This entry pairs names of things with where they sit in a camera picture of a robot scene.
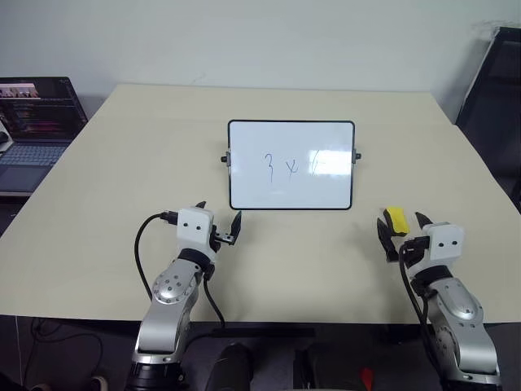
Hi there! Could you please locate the open grey laptop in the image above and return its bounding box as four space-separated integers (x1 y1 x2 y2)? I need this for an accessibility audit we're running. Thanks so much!
0 76 90 198

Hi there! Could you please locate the white desktop whiteboard black frame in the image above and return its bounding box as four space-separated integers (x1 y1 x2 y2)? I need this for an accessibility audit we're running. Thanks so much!
219 119 362 212

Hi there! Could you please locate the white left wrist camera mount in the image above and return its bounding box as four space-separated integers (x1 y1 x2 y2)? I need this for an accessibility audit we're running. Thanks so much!
177 207 217 262

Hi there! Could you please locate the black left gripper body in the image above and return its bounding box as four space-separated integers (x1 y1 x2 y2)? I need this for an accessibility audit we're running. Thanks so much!
209 226 238 252

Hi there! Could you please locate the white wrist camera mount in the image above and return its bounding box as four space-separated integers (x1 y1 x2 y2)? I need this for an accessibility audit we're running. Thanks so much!
421 222 466 270
177 207 217 262

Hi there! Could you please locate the black office chair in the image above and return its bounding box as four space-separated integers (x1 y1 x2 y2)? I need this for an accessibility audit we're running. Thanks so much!
454 26 521 213

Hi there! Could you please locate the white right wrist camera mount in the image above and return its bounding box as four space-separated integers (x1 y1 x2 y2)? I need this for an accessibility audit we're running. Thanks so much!
421 222 466 270

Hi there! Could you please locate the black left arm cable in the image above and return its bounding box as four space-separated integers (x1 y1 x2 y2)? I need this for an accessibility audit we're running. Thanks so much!
134 209 226 329

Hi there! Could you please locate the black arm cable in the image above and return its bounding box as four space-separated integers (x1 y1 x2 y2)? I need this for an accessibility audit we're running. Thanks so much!
134 209 226 329
398 237 440 370

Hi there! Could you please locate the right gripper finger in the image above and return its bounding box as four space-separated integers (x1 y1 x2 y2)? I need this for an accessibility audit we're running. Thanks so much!
375 217 403 262
414 211 436 230

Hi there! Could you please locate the yellow whiteboard eraser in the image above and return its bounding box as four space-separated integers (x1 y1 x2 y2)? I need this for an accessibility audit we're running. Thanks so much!
384 206 409 237

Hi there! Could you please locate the thin black floor cable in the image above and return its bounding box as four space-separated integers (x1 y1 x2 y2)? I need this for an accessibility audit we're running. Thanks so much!
15 316 103 386

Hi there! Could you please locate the dark rounded shape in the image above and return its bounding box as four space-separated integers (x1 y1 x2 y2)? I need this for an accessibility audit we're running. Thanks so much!
204 341 256 391

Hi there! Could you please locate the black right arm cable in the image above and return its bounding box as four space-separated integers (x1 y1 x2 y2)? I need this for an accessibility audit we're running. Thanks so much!
398 237 440 370

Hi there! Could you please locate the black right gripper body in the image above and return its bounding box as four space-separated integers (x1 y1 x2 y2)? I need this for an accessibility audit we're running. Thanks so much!
398 243 427 270

